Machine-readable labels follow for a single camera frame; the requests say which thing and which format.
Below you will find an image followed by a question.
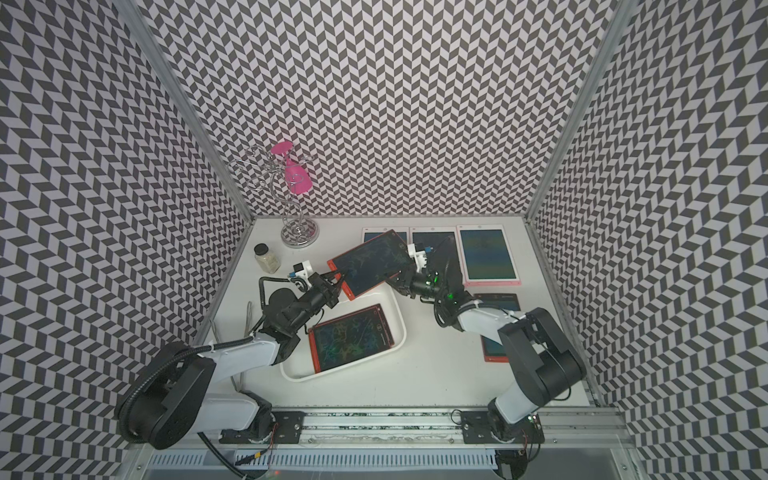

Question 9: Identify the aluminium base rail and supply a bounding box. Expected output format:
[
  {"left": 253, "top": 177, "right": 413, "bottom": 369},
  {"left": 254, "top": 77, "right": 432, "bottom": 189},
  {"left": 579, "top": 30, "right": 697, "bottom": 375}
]
[{"left": 272, "top": 406, "right": 635, "bottom": 453}]

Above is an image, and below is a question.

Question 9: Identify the white plastic storage box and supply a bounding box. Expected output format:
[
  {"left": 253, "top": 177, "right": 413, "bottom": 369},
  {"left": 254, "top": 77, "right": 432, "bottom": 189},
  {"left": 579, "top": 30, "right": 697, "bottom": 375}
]
[{"left": 280, "top": 284, "right": 407, "bottom": 383}]

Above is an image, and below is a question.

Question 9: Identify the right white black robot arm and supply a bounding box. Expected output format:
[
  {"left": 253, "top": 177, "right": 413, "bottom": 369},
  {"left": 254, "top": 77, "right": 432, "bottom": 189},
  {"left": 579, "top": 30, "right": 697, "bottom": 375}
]
[{"left": 387, "top": 238, "right": 587, "bottom": 443}]

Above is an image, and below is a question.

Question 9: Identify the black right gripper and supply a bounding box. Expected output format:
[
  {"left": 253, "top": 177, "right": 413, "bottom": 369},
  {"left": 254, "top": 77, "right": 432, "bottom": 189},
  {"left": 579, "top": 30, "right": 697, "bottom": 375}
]
[{"left": 378, "top": 265, "right": 447, "bottom": 302}]

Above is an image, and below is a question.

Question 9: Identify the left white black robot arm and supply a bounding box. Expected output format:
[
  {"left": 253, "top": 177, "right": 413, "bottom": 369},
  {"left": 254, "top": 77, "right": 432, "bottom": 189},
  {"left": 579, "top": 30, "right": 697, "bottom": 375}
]
[{"left": 115, "top": 271, "right": 344, "bottom": 450}]

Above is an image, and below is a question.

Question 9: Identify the chrome wire jewelry stand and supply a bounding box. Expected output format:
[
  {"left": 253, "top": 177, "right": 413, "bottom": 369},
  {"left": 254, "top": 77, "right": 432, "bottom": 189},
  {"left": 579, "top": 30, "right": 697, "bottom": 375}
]
[{"left": 229, "top": 145, "right": 319, "bottom": 249}]

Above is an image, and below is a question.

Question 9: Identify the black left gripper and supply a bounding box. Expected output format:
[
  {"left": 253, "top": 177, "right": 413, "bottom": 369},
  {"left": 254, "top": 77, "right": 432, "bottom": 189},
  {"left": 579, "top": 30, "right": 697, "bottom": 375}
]
[{"left": 289, "top": 267, "right": 350, "bottom": 334}]

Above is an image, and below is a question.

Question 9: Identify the aluminium corner post left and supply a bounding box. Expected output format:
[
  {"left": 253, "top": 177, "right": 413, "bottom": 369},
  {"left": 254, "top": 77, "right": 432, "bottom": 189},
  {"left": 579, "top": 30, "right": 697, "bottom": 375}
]
[{"left": 112, "top": 0, "right": 254, "bottom": 223}]

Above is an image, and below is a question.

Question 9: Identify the aluminium corner post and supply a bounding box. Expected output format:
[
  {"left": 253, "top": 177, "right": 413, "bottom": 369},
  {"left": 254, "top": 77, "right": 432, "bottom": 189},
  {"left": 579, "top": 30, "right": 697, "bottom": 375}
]
[
  {"left": 112, "top": 0, "right": 254, "bottom": 223},
  {"left": 524, "top": 0, "right": 639, "bottom": 222}
]

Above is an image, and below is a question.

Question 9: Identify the glass spice jar black lid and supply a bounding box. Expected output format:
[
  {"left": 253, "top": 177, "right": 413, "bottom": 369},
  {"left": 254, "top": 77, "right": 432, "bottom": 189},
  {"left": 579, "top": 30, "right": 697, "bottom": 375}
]
[{"left": 253, "top": 243, "right": 281, "bottom": 274}]

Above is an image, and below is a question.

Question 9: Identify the aluminium corner post right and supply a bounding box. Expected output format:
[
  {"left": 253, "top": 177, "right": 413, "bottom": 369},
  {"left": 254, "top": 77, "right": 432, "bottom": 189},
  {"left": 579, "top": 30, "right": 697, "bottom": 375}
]
[{"left": 524, "top": 0, "right": 639, "bottom": 222}]

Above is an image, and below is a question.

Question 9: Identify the red writing tablet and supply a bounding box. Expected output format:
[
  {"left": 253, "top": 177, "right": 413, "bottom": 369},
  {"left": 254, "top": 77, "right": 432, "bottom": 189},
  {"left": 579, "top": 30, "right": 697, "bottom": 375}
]
[
  {"left": 308, "top": 304, "right": 394, "bottom": 374},
  {"left": 327, "top": 230, "right": 414, "bottom": 301},
  {"left": 469, "top": 293, "right": 521, "bottom": 363}
]

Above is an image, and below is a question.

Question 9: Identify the pink writing tablet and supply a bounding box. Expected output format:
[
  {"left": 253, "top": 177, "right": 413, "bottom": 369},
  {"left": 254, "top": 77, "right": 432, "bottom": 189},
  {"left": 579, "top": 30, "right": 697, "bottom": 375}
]
[
  {"left": 457, "top": 225, "right": 522, "bottom": 286},
  {"left": 409, "top": 227, "right": 458, "bottom": 251},
  {"left": 362, "top": 226, "right": 409, "bottom": 243}
]

